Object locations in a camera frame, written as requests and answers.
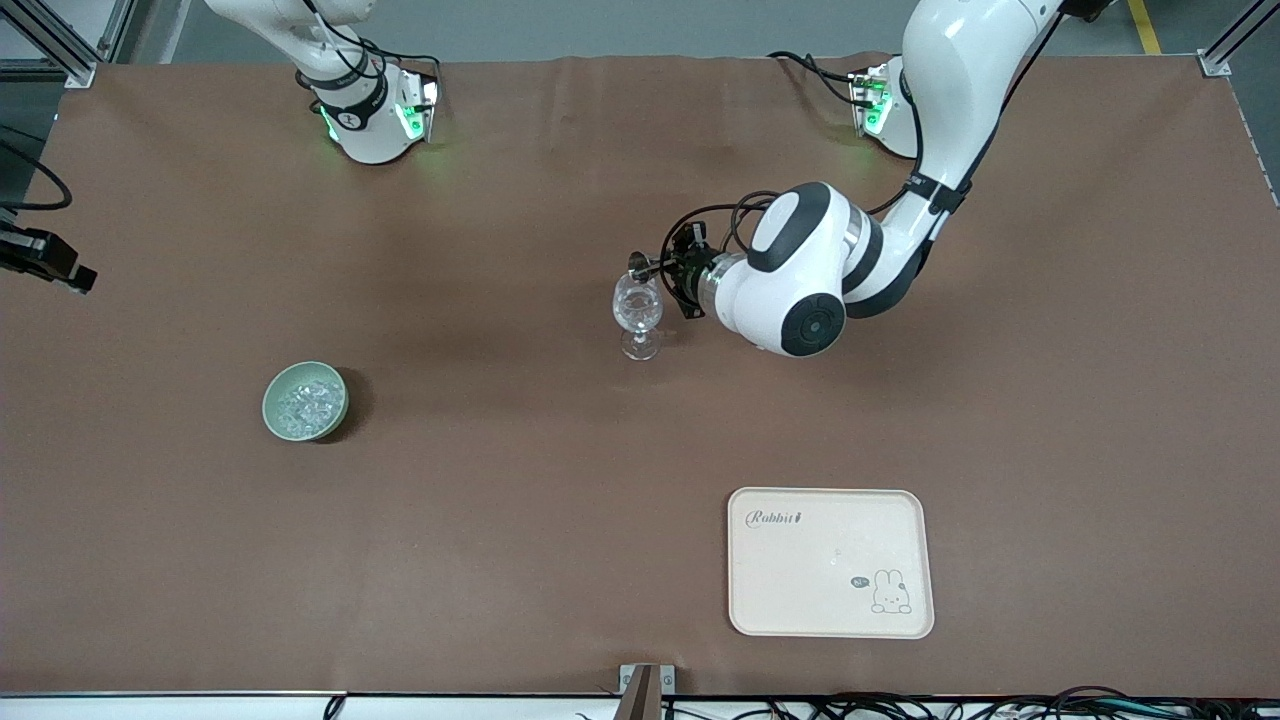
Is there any clear ice cubes pile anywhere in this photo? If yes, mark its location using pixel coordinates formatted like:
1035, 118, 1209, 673
277, 379, 342, 438

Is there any clear stemmed wine glass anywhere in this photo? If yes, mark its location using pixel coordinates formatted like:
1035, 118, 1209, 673
612, 274, 664, 362

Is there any brown table cover cloth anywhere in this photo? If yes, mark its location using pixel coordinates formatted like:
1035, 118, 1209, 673
0, 52, 1280, 699

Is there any pale green ceramic bowl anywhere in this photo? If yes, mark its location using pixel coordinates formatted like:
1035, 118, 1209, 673
262, 361, 350, 442

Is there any white rabbit print tray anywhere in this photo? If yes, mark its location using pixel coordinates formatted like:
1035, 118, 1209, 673
727, 487, 935, 639

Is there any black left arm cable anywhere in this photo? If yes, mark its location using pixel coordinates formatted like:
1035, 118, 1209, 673
660, 190, 793, 263

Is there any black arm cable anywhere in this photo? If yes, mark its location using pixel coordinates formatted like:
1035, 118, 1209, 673
0, 128, 74, 213
660, 190, 793, 263

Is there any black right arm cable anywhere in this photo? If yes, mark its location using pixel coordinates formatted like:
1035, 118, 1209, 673
0, 128, 74, 213

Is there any aluminium frame post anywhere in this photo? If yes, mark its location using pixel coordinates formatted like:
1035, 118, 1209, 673
0, 0, 101, 89
1198, 0, 1280, 79

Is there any black left base cable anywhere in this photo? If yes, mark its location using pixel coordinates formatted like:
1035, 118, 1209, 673
768, 50, 867, 107

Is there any black base cable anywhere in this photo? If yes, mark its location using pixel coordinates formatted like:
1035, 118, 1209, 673
768, 50, 867, 107
358, 38, 443, 77

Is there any black right base cable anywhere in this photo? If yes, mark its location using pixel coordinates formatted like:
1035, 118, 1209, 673
358, 38, 443, 77

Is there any grey metal camera bracket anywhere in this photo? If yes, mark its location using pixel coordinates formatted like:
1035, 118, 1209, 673
618, 663, 676, 720

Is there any black floor cable bundle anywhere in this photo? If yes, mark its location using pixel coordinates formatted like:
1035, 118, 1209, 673
660, 685, 1280, 720

